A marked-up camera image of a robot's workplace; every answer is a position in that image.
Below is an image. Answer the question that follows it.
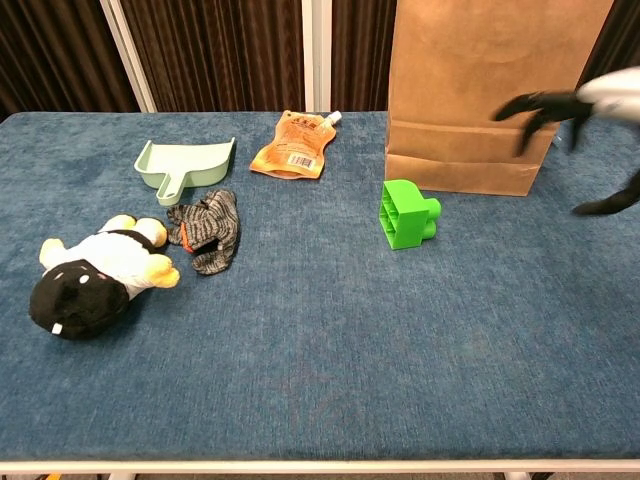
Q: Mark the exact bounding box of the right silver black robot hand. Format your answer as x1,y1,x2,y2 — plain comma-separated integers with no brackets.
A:
493,67,640,217

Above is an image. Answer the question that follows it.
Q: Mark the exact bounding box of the green toy block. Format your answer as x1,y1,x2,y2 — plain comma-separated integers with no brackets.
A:
381,178,443,251

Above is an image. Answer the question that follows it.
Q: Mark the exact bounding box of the brown paper bag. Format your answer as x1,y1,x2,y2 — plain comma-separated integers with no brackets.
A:
384,0,615,197

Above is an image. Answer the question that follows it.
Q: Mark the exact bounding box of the dark brown pleated curtain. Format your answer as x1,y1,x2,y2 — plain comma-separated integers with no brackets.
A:
329,0,402,113
0,0,140,122
574,0,640,94
119,0,306,114

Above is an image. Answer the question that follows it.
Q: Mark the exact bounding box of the orange spout pouch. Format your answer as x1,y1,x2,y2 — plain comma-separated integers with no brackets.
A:
248,109,344,180

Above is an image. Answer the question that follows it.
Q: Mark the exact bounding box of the blue fabric table cover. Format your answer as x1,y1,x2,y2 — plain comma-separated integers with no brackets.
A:
0,110,640,462

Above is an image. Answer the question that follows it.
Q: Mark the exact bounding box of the grey striped cloth toy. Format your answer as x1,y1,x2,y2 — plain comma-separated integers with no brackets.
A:
166,188,241,276

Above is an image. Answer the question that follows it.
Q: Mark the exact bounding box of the mint green dustpan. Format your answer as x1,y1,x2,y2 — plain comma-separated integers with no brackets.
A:
133,137,237,207

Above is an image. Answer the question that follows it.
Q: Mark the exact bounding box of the black white plush toy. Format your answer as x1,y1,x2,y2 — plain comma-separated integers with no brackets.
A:
28,214,181,341

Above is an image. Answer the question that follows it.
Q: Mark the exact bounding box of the white upright partition post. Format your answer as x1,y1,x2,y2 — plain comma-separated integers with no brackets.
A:
301,0,333,114

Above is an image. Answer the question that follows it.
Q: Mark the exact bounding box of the white slanted partition post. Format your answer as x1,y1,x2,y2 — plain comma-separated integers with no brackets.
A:
99,0,158,114

